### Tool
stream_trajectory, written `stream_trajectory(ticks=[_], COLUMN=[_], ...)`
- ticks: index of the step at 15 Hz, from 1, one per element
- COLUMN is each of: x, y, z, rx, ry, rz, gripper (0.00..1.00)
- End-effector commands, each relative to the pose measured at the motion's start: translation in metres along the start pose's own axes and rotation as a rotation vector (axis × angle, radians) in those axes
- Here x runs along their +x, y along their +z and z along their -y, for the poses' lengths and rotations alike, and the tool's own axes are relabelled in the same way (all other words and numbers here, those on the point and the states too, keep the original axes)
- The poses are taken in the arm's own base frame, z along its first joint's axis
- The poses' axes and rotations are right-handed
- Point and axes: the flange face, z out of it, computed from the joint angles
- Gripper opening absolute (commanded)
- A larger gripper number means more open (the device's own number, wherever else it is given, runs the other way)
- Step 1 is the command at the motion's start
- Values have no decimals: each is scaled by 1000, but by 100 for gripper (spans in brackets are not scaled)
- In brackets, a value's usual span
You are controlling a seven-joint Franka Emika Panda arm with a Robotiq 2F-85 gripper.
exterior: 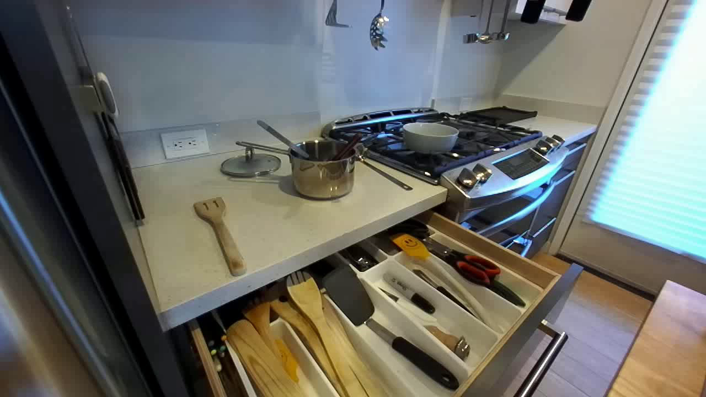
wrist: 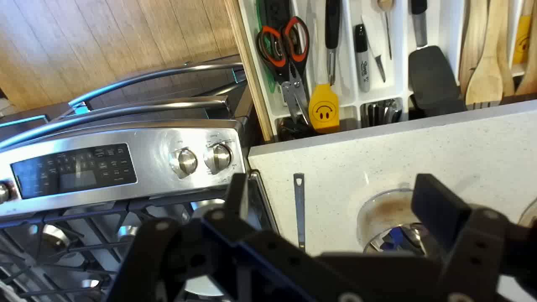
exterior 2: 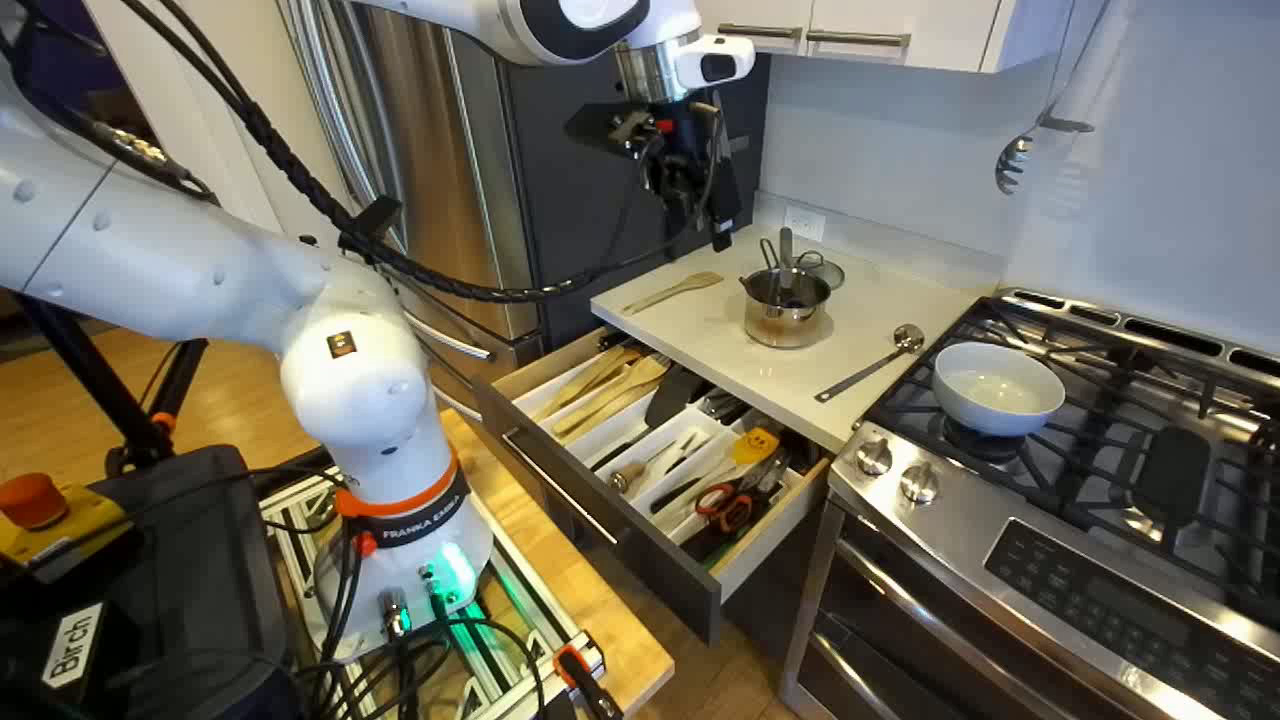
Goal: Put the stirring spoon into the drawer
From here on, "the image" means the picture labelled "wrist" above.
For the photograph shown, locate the steel oven door handle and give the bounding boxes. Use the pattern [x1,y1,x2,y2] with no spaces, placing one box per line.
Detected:
[0,97,248,149]

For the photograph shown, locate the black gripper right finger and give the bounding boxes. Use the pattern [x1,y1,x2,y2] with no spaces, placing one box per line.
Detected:
[409,172,537,302]

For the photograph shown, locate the steel pot with long handle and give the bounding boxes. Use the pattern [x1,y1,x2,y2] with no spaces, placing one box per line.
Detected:
[291,172,442,256]

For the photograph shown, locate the black metal kitchen tool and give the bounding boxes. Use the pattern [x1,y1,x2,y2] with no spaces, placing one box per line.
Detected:
[263,0,293,26]

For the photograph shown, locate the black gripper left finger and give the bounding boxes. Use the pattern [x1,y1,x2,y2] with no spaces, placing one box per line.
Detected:
[107,169,337,302]

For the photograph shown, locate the yellow smiley spatula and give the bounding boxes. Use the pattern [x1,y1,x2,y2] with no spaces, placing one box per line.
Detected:
[306,82,342,134]

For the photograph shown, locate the stainless steel gas stove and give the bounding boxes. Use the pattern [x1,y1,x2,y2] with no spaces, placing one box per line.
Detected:
[0,55,258,302]

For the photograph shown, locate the wooden kitchen drawer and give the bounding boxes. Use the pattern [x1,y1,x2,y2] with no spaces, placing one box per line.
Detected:
[223,0,537,144]

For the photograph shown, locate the orange and black scissors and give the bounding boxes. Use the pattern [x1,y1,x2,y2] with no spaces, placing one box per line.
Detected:
[254,15,311,122]

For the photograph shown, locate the black spatula turner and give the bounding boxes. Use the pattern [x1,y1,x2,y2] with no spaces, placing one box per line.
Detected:
[405,0,468,120]

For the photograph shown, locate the silver stove knob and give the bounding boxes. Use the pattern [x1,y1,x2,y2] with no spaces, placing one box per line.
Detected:
[169,145,199,179]
[0,181,13,206]
[202,140,233,174]

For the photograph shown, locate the forked wooden spatula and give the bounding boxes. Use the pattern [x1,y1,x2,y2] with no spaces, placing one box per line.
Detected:
[464,0,506,107]

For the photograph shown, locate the steel stove drawer handle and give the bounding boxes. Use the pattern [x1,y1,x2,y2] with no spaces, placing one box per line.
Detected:
[68,58,248,114]

